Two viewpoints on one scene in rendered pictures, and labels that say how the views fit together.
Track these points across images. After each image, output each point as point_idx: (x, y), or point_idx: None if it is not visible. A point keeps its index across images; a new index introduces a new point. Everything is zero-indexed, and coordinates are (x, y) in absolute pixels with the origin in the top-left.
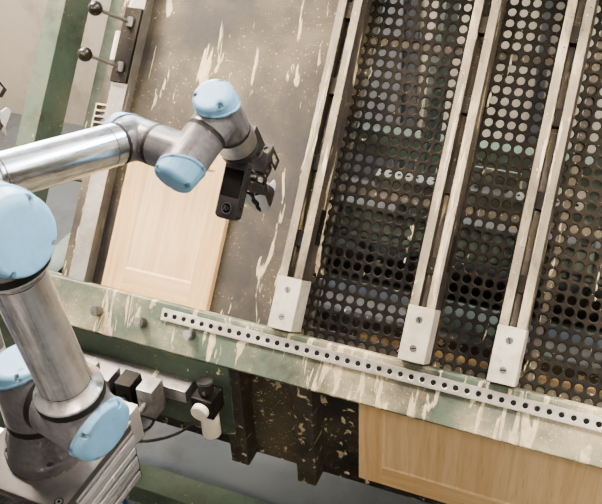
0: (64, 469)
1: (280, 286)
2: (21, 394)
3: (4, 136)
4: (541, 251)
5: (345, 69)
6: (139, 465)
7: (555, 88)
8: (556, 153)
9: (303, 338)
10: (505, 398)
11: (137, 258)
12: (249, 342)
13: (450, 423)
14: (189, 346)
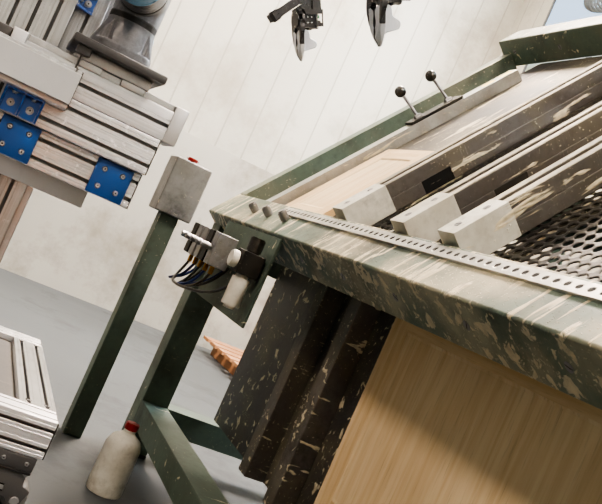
0: (107, 45)
1: (367, 188)
2: None
3: (301, 57)
4: (580, 159)
5: (550, 93)
6: (150, 162)
7: None
8: None
9: (346, 220)
10: (439, 248)
11: (311, 199)
12: (311, 223)
13: (377, 265)
14: (276, 225)
